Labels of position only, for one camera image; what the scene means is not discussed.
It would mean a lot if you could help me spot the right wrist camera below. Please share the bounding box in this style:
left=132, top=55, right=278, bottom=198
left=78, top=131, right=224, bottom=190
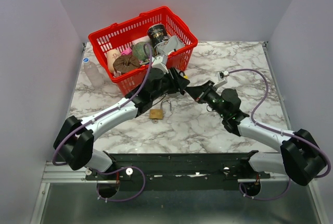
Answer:
left=214, top=71, right=229, bottom=88

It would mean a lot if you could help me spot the clear plastic water bottle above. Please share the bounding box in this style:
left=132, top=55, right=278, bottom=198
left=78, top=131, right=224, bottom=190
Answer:
left=83, top=58, right=104, bottom=88

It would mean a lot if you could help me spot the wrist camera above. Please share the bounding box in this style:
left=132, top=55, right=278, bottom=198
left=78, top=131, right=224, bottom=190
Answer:
left=151, top=54, right=168, bottom=73
left=214, top=71, right=229, bottom=88

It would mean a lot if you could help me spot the brass padlock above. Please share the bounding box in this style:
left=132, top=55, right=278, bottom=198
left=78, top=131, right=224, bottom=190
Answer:
left=149, top=100, right=172, bottom=120

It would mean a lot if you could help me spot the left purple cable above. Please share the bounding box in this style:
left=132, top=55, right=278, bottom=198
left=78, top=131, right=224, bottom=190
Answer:
left=52, top=42, right=154, bottom=203

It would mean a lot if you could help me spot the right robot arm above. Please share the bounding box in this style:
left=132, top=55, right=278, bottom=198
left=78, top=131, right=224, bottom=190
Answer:
left=185, top=81, right=328, bottom=186

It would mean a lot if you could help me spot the pink small box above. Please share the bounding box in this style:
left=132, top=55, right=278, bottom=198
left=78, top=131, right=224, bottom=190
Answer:
left=121, top=47, right=132, bottom=55

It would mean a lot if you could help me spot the black printed can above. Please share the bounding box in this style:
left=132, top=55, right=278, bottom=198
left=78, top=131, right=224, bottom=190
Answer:
left=147, top=23, right=170, bottom=49

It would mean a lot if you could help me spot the yellow black padlock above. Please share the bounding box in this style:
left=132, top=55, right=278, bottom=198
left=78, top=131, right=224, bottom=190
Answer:
left=179, top=71, right=188, bottom=79

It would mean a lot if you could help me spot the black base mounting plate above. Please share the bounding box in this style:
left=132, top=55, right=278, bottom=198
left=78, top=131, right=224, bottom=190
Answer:
left=86, top=151, right=270, bottom=192

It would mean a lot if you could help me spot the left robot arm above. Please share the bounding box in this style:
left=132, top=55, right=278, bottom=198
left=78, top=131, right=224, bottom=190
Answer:
left=53, top=68, right=190, bottom=180

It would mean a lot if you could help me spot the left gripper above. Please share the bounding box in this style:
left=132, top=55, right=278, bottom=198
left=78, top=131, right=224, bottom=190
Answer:
left=151, top=68, right=190, bottom=102

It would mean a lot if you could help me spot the brown fabric pouch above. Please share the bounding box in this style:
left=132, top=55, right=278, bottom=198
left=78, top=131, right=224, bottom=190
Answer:
left=113, top=54, right=140, bottom=74

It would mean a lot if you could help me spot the grey wrapped bundle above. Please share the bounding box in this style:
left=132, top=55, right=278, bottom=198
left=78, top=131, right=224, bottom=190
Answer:
left=156, top=35, right=185, bottom=55

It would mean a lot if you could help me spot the green round melon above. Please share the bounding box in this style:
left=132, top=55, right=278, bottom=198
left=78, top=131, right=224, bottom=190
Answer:
left=132, top=42, right=154, bottom=62

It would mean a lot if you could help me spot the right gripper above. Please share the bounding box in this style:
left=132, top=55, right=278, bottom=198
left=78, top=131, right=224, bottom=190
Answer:
left=187, top=79, right=228, bottom=118

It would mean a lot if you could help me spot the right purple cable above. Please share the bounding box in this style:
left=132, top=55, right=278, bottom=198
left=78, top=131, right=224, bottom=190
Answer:
left=226, top=68, right=331, bottom=201

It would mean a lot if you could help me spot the purple cable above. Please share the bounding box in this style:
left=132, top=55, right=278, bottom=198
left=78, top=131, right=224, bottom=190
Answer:
left=52, top=42, right=154, bottom=203
left=226, top=68, right=331, bottom=201

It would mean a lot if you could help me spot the red plastic shopping basket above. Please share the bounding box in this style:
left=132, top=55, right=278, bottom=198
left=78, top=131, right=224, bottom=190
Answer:
left=88, top=6, right=198, bottom=97

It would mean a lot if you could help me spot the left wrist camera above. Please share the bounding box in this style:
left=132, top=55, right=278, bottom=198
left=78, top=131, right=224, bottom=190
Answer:
left=151, top=54, right=168, bottom=73

